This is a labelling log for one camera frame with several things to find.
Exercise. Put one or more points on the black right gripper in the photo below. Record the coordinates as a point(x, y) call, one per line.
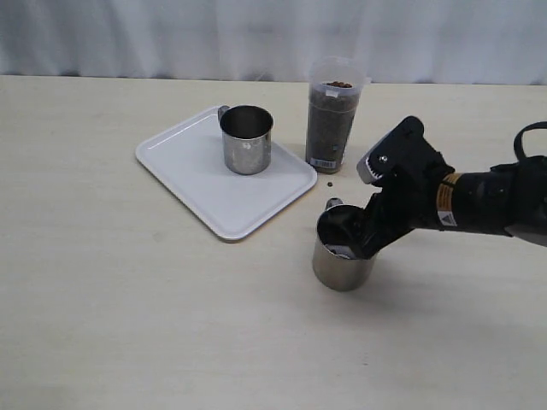
point(407, 199)

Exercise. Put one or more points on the steel mug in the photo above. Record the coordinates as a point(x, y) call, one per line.
point(334, 262)
point(246, 137)

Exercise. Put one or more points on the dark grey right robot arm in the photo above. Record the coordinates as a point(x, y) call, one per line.
point(508, 200)

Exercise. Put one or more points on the clear plastic tumbler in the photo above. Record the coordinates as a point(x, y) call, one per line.
point(335, 88)

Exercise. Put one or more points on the white curtain backdrop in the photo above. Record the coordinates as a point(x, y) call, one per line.
point(462, 42)

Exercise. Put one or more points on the white rectangular plastic tray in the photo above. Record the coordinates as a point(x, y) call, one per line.
point(188, 160)

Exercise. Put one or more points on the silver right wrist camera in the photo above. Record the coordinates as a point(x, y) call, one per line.
point(377, 162)

